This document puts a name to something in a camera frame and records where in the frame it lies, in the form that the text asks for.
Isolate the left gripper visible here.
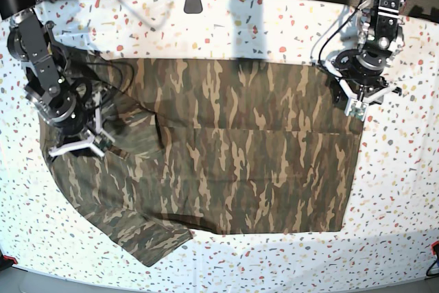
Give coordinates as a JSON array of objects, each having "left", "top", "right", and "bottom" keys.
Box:
[{"left": 333, "top": 76, "right": 402, "bottom": 117}]

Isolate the camouflage T-shirt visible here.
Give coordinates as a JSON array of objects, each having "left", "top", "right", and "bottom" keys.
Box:
[{"left": 40, "top": 59, "right": 363, "bottom": 266}]

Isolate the red black clamp left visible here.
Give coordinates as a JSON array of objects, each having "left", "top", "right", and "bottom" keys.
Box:
[{"left": 0, "top": 251, "right": 17, "bottom": 272}]

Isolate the red black clamp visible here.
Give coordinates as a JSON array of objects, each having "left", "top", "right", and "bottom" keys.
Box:
[
  {"left": 425, "top": 242, "right": 439, "bottom": 279},
  {"left": 0, "top": 251, "right": 17, "bottom": 272}
]

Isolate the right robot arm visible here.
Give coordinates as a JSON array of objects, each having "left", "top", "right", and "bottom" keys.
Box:
[{"left": 7, "top": 9, "right": 115, "bottom": 158}]

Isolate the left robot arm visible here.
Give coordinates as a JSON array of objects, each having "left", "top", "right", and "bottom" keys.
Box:
[{"left": 325, "top": 0, "right": 406, "bottom": 121}]

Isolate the red black clamp right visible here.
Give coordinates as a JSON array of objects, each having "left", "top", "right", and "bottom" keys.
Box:
[{"left": 425, "top": 242, "right": 439, "bottom": 279}]

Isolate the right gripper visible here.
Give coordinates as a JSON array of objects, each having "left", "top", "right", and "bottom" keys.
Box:
[{"left": 47, "top": 92, "right": 115, "bottom": 158}]

